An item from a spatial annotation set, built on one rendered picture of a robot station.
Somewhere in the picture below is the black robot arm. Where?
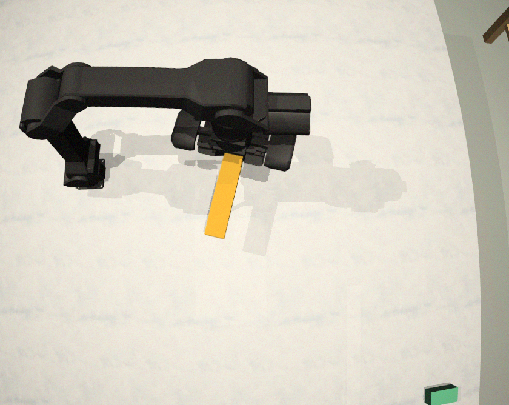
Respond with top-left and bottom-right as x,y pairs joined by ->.
19,57 -> 311,190

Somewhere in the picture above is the yellow bar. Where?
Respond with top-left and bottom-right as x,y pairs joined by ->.
204,153 -> 243,239

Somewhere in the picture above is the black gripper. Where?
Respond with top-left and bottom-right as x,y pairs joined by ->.
171,110 -> 297,172

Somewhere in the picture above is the green rectangular block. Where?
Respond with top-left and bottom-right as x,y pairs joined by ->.
425,384 -> 458,405

